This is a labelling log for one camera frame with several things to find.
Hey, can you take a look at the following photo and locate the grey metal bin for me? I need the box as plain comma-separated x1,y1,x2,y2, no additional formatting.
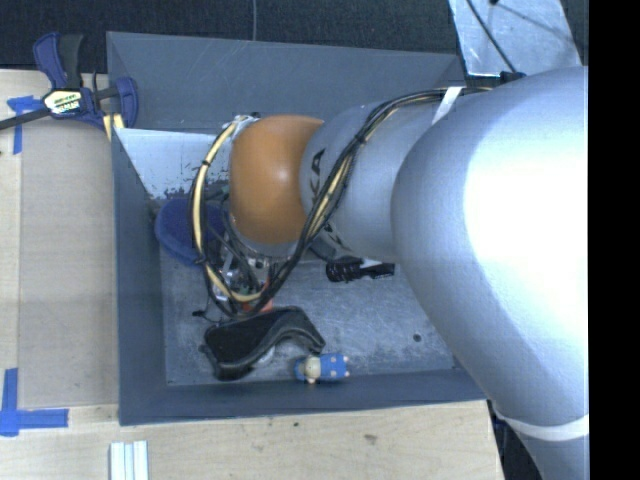
105,31,489,427

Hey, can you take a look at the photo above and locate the dark blue round cloth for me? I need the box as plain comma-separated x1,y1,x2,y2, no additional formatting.
154,198,232,269

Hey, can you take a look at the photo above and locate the pale wood flat board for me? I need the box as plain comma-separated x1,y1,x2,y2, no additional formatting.
17,116,122,410

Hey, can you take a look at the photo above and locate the black cylinder on white bracket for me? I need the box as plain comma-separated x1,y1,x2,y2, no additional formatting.
325,256,397,284

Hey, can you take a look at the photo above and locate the blue toy figure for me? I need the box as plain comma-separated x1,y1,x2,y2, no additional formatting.
293,352,351,386

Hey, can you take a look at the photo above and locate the black curved object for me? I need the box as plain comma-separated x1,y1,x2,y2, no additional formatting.
199,305,327,382

